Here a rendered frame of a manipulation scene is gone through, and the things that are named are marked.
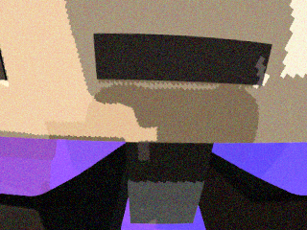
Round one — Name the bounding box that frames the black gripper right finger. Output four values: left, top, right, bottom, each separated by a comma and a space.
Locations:
199, 152, 307, 230

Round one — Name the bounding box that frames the black two-prong plug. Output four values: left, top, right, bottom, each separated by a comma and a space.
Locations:
126, 142, 214, 223

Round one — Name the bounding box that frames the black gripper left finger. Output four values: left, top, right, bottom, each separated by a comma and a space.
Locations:
0, 143, 129, 230

